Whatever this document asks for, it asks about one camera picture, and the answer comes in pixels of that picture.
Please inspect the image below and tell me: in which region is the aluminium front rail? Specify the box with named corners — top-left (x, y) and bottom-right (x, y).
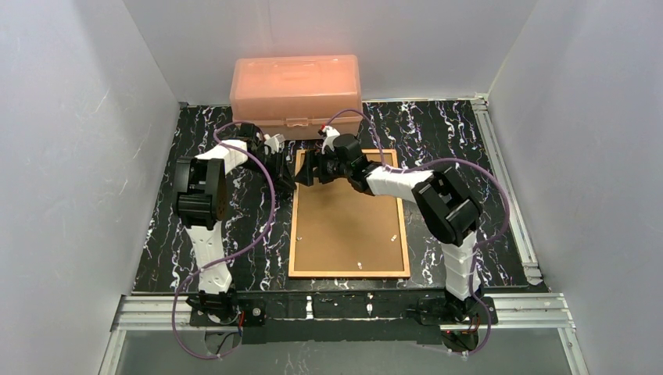
top-left (112, 291), bottom-right (575, 330)

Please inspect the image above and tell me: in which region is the purple cable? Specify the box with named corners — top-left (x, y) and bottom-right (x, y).
top-left (321, 109), bottom-right (512, 357)
top-left (171, 121), bottom-right (278, 362)

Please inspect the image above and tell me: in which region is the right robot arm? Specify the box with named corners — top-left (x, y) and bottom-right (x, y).
top-left (295, 126), bottom-right (482, 301)

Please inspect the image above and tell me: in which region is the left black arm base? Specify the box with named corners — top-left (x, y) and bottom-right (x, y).
top-left (185, 291), bottom-right (267, 327)

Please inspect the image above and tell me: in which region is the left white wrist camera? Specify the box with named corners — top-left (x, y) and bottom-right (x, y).
top-left (263, 134), bottom-right (285, 155)

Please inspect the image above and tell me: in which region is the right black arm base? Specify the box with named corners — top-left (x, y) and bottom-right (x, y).
top-left (414, 295), bottom-right (499, 327)

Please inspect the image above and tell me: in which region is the pink plastic storage box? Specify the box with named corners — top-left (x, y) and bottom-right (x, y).
top-left (230, 55), bottom-right (363, 140)

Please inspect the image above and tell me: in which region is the brown wooden picture frame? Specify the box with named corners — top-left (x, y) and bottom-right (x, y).
top-left (287, 148), bottom-right (412, 280)

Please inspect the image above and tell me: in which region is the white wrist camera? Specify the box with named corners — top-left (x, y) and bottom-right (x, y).
top-left (320, 125), bottom-right (340, 154)
top-left (263, 134), bottom-right (285, 155)

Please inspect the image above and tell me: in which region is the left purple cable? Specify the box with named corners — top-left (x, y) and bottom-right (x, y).
top-left (171, 121), bottom-right (278, 362)

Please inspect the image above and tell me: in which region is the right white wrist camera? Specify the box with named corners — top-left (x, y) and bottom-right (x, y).
top-left (320, 125), bottom-right (340, 154)

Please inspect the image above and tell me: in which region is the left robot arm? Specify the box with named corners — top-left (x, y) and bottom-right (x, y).
top-left (173, 121), bottom-right (295, 295)

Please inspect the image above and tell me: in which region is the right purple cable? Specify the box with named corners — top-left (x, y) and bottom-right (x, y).
top-left (321, 109), bottom-right (512, 357)

